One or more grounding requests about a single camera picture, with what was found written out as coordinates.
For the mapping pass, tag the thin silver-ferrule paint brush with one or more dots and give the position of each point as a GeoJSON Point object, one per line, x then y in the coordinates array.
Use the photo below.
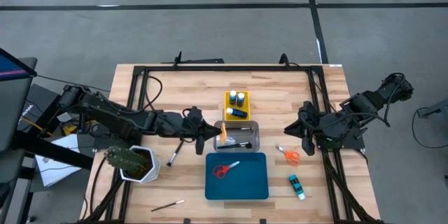
{"type": "Point", "coordinates": [241, 128]}

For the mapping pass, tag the monitor with blue screen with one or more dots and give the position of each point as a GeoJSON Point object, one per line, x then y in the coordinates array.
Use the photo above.
{"type": "Point", "coordinates": [10, 68]}

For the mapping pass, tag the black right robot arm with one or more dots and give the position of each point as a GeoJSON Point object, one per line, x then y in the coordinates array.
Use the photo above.
{"type": "Point", "coordinates": [367, 103]}

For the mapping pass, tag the white hexagonal plant pot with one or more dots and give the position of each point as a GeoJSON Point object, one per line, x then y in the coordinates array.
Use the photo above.
{"type": "Point", "coordinates": [150, 171]}

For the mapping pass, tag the grey metal tray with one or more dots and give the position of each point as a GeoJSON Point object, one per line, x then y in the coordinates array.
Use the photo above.
{"type": "Point", "coordinates": [241, 136]}

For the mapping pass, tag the teal blue plastic tray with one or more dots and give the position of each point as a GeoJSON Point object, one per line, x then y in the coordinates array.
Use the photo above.
{"type": "Point", "coordinates": [245, 185]}

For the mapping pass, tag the black paint brush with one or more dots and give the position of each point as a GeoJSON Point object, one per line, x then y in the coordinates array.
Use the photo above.
{"type": "Point", "coordinates": [234, 145]}

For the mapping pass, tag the tan bristle paint brush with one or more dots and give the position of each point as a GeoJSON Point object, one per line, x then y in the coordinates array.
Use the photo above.
{"type": "Point", "coordinates": [223, 127]}

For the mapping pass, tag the white paper sheet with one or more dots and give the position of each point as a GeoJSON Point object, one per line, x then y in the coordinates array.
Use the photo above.
{"type": "Point", "coordinates": [52, 168]}

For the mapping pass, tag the green cactus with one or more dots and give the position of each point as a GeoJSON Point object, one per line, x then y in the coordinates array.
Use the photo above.
{"type": "Point", "coordinates": [124, 157]}

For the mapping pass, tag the grey stand foot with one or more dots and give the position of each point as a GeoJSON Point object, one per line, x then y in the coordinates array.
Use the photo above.
{"type": "Point", "coordinates": [434, 109]}

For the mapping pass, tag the black frame bracket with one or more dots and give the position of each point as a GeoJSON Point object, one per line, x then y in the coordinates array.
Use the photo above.
{"type": "Point", "coordinates": [196, 61]}

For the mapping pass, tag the thin brush light tip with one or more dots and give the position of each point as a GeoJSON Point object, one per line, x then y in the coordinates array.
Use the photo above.
{"type": "Point", "coordinates": [168, 206]}

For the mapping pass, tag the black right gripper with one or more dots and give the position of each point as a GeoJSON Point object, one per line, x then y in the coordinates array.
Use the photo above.
{"type": "Point", "coordinates": [309, 122]}

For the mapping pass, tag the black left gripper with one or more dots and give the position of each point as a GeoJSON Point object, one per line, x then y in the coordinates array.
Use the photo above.
{"type": "Point", "coordinates": [175, 126]}

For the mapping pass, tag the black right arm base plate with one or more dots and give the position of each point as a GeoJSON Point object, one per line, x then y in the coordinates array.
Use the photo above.
{"type": "Point", "coordinates": [355, 143]}

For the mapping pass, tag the yellow plastic tray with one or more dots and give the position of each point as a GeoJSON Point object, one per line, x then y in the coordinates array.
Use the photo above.
{"type": "Point", "coordinates": [227, 117]}

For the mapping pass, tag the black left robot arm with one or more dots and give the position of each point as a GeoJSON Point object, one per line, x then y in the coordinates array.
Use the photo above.
{"type": "Point", "coordinates": [115, 119]}

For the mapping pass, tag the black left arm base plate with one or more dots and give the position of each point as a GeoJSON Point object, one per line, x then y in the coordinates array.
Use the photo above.
{"type": "Point", "coordinates": [105, 143]}

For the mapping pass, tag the black stand beam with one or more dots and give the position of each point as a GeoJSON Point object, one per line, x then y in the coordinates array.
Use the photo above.
{"type": "Point", "coordinates": [52, 150]}

